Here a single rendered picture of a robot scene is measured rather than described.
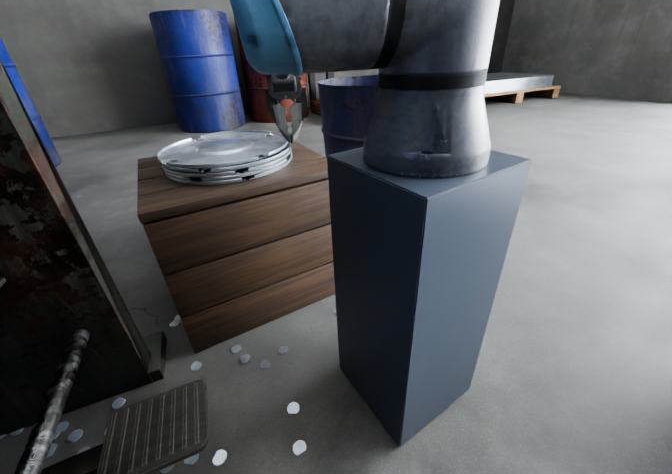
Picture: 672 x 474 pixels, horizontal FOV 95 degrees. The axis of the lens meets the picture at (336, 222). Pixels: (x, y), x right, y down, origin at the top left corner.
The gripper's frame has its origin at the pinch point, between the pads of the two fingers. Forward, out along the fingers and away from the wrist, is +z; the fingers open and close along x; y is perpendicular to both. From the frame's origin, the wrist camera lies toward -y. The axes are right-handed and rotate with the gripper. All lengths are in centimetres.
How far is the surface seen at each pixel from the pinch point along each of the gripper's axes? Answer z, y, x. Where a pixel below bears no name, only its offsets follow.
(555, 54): 0, 309, -321
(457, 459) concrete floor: 40, -52, -21
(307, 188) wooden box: 7.7, -12.9, -2.4
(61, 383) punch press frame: 22, -41, 35
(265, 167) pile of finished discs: 3.8, -8.5, 6.0
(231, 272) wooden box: 21.9, -19.8, 15.2
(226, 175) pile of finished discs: 3.0, -13.7, 13.2
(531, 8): -51, 354, -309
